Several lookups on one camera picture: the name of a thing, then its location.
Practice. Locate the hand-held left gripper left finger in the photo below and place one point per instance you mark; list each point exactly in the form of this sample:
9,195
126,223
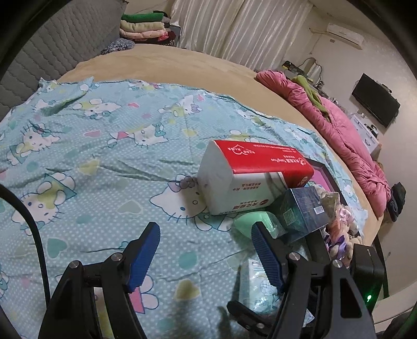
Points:
143,257

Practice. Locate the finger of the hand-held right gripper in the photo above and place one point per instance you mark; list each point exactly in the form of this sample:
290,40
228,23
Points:
247,316
317,247

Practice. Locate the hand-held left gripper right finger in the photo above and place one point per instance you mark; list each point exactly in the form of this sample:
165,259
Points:
267,257

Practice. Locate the green tissue pack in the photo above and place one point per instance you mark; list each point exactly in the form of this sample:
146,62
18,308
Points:
257,290

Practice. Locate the beige teddy bear purple dress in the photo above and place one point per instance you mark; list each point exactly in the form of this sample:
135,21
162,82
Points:
342,225

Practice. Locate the mint green pouch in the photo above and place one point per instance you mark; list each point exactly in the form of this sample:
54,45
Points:
247,225

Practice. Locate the dark blue box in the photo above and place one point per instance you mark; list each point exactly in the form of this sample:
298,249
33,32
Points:
303,208

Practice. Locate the pink and blue book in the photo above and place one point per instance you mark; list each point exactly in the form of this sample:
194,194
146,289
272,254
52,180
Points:
321,179

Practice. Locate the black bag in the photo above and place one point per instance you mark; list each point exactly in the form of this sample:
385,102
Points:
395,200

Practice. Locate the red and white tissue pack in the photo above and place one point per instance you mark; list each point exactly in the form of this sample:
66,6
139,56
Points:
247,169

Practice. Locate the pink quilt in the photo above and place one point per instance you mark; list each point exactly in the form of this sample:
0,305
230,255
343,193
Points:
352,143

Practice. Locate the blue cartoon cat blanket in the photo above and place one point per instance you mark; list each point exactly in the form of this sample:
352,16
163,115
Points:
97,146

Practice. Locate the white cabinet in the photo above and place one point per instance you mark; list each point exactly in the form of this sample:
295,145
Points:
365,137

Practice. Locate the green cloth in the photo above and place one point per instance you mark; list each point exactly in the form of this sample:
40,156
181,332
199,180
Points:
309,93

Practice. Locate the black television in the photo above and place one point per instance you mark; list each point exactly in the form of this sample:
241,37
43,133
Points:
374,99

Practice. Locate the cluttered side table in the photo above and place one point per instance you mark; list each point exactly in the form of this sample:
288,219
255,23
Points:
293,66

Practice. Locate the tan bed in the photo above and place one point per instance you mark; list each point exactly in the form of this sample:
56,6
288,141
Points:
179,62

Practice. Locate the blue speckled cloth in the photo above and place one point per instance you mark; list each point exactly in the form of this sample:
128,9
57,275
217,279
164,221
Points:
117,45

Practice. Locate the white air conditioner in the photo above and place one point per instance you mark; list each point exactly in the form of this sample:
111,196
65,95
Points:
345,34

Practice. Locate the grey quilted headboard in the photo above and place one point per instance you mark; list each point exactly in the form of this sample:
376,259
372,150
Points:
55,49

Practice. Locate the stack of folded clothes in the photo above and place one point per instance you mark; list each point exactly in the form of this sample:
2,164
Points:
140,27

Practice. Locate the white curtain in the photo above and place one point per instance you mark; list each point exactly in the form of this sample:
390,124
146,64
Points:
241,26

